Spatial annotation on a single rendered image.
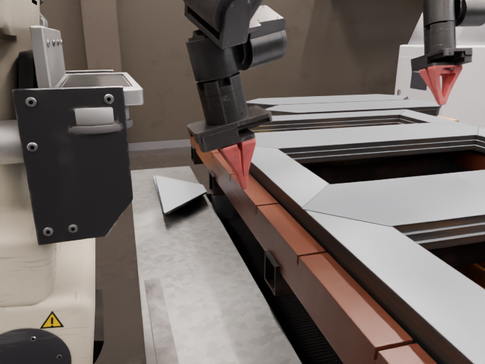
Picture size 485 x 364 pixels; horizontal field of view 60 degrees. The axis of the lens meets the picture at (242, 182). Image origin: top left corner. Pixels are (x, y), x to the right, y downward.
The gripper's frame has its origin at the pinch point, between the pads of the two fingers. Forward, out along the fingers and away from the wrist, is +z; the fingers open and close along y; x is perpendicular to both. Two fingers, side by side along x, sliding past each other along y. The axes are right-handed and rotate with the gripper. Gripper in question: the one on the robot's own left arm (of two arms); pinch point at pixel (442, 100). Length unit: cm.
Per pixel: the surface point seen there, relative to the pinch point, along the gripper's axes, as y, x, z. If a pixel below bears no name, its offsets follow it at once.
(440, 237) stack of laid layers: -23.0, 20.8, 20.5
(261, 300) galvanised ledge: -7, 43, 31
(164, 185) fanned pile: 42, 53, 15
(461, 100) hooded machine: 227, -216, -15
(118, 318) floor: 106, 72, 73
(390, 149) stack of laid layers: 20.1, -1.5, 9.9
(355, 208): -16.2, 29.9, 16.1
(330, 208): -15.2, 33.5, 15.8
